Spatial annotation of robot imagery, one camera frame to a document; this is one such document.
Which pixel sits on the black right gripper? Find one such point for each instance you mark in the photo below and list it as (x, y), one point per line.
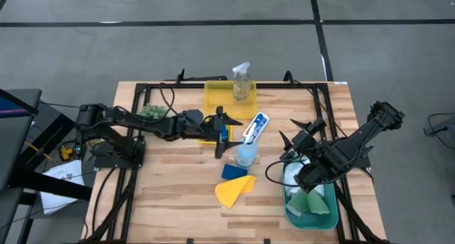
(305, 146)

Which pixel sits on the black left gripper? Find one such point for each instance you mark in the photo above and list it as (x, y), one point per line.
(206, 128)

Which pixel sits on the blue rectangular sponge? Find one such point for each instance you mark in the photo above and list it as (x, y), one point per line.
(224, 133)
(234, 172)

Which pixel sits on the white lotion bottle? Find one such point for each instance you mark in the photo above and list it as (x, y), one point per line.
(256, 126)

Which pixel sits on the blue liquid spray bottle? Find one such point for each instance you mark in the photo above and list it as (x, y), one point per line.
(247, 155)

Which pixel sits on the white cloth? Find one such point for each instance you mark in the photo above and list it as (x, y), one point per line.
(293, 173)

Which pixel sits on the clear spray bottle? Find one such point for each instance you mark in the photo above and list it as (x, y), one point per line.
(242, 89)

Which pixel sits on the yellow cloth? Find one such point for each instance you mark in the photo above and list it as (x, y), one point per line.
(231, 192)

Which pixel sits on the green cloth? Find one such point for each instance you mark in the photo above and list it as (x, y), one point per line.
(313, 205)

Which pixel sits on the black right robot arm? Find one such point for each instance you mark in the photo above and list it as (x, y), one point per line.
(355, 141)

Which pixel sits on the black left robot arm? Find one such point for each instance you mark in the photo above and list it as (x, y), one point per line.
(142, 124)

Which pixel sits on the yellow slotted basket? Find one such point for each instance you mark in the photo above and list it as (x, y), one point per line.
(208, 142)

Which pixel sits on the yellow translucent tray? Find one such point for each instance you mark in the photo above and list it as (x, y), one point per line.
(213, 101)

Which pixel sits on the teal plastic tub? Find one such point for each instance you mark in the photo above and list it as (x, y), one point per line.
(313, 222)

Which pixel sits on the white paper sheet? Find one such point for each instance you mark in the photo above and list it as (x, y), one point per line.
(67, 171)

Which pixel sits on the black bench stand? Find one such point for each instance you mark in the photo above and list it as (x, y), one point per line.
(14, 137)

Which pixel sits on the black aluminium table frame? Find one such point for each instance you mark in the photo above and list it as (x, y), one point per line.
(284, 85)

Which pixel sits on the black clamp bracket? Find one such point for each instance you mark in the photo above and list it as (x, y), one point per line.
(213, 78)

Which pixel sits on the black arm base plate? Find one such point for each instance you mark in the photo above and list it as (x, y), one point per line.
(117, 162)
(359, 164)

